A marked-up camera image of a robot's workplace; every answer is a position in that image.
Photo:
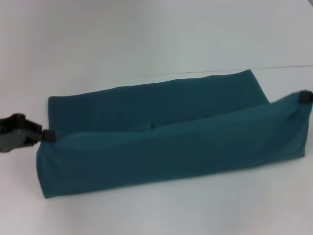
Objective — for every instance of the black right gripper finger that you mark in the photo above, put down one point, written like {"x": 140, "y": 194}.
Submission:
{"x": 306, "y": 97}

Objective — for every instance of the teal blue t-shirt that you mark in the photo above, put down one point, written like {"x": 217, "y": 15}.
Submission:
{"x": 159, "y": 147}

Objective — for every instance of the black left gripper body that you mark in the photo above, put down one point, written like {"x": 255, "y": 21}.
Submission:
{"x": 17, "y": 133}

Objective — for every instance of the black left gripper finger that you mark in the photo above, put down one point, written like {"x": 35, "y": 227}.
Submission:
{"x": 49, "y": 136}

